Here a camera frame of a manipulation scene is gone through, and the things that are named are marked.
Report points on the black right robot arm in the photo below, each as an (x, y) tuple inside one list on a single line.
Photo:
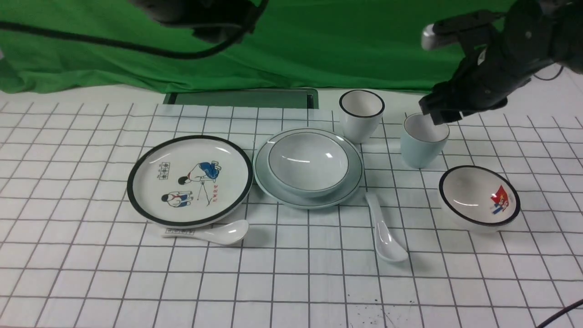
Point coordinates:
[(567, 34)]

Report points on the white cup with black rim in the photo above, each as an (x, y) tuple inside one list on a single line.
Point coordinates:
[(361, 113)]

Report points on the white bowl with red flag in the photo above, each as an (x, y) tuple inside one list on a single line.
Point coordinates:
[(478, 199)]

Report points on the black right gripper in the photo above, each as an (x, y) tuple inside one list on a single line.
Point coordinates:
[(501, 53)]

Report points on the white plate with cartoon figures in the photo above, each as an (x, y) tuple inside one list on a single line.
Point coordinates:
[(190, 182)]

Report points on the green backdrop cloth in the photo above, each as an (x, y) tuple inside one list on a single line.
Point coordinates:
[(297, 43)]

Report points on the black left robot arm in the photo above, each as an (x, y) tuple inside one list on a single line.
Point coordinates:
[(212, 21)]

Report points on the pale blue cup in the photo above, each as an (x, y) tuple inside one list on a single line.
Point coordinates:
[(421, 141)]

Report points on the pale blue plate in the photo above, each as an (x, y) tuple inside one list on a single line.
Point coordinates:
[(348, 188)]

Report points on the white grid tablecloth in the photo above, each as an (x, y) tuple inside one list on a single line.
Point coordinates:
[(74, 253)]

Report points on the pale blue bowl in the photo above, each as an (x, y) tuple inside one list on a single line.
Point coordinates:
[(308, 164)]

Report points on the plain white ceramic spoon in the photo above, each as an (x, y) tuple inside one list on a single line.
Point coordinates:
[(386, 246)]

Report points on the white spoon with patterned handle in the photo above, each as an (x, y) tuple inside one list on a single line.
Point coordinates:
[(223, 235)]

